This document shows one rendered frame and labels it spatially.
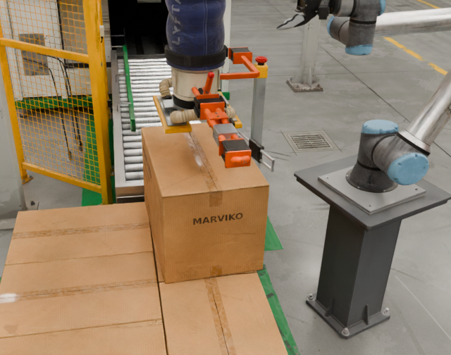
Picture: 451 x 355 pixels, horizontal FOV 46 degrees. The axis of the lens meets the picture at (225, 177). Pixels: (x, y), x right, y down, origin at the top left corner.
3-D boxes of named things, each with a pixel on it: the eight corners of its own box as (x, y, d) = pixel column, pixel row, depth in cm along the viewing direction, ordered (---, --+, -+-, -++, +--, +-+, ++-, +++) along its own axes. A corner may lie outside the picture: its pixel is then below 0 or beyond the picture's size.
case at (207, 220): (144, 203, 259) (140, 127, 239) (225, 194, 268) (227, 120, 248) (165, 284, 208) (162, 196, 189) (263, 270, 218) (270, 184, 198)
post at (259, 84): (245, 209, 356) (254, 63, 307) (255, 208, 357) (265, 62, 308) (247, 215, 350) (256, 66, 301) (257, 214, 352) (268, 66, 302)
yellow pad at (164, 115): (152, 99, 222) (152, 88, 219) (176, 98, 224) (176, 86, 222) (165, 134, 193) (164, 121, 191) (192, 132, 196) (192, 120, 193)
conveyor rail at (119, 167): (111, 71, 467) (110, 50, 458) (118, 71, 468) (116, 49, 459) (117, 219, 271) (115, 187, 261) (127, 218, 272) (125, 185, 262)
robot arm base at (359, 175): (375, 165, 250) (378, 146, 245) (402, 184, 235) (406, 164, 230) (341, 174, 243) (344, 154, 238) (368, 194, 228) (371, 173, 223)
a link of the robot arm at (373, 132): (381, 150, 243) (387, 113, 234) (402, 167, 228) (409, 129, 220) (350, 153, 239) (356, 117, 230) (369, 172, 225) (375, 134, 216)
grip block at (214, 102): (193, 110, 187) (193, 94, 184) (220, 108, 190) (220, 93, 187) (198, 120, 180) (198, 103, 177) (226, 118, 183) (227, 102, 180)
